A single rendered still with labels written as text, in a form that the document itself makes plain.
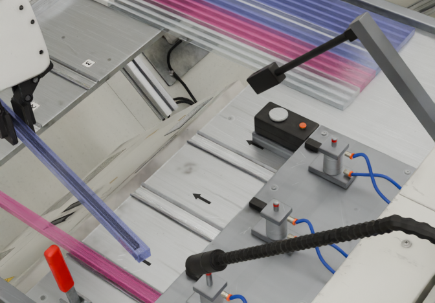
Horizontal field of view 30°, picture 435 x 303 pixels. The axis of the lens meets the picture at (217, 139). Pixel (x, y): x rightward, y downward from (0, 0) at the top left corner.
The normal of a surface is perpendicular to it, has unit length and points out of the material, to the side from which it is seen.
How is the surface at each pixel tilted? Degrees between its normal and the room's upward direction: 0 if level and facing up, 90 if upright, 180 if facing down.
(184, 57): 0
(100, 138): 0
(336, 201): 44
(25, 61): 34
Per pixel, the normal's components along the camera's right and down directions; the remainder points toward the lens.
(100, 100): 0.50, -0.23
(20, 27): 0.67, 0.30
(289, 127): -0.07, -0.70
